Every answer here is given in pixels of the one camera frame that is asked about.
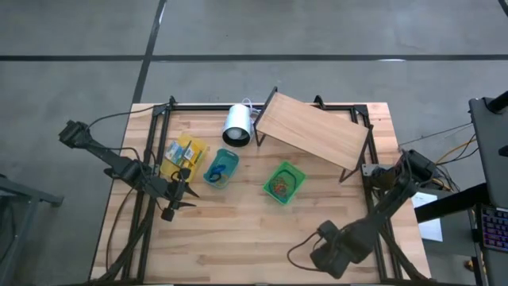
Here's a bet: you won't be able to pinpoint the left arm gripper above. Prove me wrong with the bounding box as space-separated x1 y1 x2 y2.
156 168 201 222

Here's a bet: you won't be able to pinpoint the blue spiral coil ring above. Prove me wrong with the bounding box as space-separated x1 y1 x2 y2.
209 164 228 184

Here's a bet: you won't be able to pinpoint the long red rubber band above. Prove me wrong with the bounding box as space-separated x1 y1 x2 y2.
272 176 293 196

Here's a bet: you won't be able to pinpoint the white desk lamp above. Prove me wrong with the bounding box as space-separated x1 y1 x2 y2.
221 103 255 149

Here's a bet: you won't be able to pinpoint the black side desk beam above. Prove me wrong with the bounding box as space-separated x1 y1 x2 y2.
414 182 491 224

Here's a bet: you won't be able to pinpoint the yellow translucent plastic bin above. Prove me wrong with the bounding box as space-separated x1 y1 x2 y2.
160 133 210 183

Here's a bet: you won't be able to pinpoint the teal plastic bin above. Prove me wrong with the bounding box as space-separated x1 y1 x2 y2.
202 148 241 189

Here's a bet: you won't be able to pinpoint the green slotted plastic basket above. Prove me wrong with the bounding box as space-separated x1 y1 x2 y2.
262 160 307 207

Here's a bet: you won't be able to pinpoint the white paper sheet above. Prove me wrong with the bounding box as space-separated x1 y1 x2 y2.
410 190 444 242

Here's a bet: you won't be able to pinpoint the wooden shelf riser black legs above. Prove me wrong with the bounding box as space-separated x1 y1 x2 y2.
252 86 375 184

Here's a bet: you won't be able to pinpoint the grey side table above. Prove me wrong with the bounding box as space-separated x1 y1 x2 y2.
0 173 64 286

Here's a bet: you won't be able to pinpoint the backlit computer keyboard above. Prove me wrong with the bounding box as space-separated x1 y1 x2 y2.
479 205 508 253

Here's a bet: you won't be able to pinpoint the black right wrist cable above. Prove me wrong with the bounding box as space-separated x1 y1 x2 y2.
287 231 325 273

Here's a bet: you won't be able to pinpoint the black aluminium rig frame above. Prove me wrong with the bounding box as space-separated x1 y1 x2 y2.
89 95 437 285

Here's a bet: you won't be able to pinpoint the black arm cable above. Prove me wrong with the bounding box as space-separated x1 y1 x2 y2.
85 102 171 132

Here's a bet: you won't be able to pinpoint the white lamp cable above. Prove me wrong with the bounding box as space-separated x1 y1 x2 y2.
241 97 262 120

